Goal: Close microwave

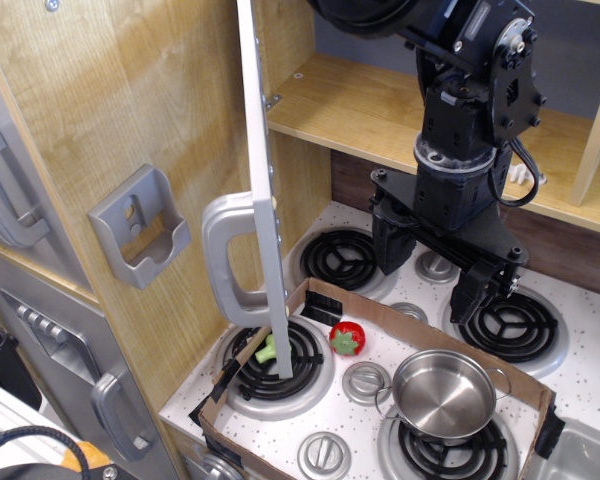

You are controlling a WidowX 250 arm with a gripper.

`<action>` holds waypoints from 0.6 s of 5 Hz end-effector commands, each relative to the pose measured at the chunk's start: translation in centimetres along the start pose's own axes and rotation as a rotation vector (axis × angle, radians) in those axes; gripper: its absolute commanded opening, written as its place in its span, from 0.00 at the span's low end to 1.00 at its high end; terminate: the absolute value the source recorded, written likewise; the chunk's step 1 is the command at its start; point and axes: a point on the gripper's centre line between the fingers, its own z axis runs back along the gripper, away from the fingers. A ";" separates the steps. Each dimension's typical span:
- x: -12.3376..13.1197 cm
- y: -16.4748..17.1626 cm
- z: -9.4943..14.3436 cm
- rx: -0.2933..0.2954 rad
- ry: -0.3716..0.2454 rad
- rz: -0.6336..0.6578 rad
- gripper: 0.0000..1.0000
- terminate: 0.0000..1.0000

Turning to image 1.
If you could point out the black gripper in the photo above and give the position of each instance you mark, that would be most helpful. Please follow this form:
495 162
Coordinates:
397 228

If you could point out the grey toy microwave door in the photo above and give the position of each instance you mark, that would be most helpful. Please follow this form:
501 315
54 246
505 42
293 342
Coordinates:
253 211

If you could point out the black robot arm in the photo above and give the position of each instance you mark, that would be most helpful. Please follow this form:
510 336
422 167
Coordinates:
474 63

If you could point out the wooden microwave shelf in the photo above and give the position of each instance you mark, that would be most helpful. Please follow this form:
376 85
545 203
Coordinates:
375 114

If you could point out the back grey stove knob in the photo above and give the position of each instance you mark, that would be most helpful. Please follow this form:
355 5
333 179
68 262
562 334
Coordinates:
435 269

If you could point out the grey stove knob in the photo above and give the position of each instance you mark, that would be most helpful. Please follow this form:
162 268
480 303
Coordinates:
365 383
435 269
324 456
412 310

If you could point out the middle grey stove knob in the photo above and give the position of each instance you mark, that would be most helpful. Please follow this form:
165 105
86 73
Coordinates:
412 310

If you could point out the back left black burner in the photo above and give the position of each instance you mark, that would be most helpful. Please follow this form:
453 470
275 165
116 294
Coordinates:
344 257

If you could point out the back right black burner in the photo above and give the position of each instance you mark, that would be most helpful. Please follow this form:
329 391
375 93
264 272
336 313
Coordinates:
524 329

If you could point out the white plastic door latch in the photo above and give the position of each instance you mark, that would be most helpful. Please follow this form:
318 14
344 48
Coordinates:
520 174

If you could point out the red toy strawberry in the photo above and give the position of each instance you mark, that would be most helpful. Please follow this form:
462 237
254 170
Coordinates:
347 338

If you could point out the stainless steel pot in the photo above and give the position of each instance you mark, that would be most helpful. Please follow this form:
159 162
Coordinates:
445 397

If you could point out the centre grey stove knob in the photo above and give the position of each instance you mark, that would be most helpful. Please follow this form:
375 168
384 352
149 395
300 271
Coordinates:
365 383

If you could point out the green toy broccoli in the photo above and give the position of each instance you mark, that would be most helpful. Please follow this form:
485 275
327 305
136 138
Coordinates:
268 352

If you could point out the front right black burner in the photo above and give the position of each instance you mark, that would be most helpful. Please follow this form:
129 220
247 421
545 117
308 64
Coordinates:
492 454

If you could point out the front grey stove knob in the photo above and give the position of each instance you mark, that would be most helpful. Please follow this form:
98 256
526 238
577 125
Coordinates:
324 456

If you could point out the steel sink basin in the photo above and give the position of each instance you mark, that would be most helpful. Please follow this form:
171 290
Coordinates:
565 449

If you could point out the grey ice dispenser panel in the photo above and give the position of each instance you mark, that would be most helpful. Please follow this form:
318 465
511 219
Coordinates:
68 349

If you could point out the orange tape piece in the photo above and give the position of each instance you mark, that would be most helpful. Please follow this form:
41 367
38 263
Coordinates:
94 457

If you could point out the black device at left edge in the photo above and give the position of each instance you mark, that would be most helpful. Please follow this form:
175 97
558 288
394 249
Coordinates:
14 375

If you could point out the brown cardboard barrier frame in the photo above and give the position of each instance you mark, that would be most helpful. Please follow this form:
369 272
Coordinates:
260 437

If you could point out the grey wall phone holder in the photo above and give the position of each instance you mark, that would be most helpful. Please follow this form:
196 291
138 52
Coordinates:
131 209

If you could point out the lower grey fridge handle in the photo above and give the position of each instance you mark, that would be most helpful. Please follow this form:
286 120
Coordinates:
103 400

